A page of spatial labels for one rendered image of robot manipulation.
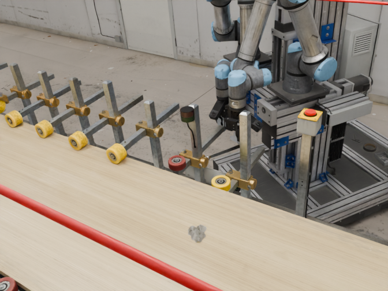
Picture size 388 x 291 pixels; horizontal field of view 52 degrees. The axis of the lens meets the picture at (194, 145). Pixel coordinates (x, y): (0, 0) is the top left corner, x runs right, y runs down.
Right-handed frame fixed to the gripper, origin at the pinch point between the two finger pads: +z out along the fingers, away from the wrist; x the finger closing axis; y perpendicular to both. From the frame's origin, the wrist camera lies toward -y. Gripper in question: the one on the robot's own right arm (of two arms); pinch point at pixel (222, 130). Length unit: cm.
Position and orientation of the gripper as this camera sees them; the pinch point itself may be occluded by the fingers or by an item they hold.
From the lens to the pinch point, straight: 213.8
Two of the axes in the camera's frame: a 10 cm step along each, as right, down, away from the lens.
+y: 5.3, -5.1, 6.8
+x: -8.4, -2.5, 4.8
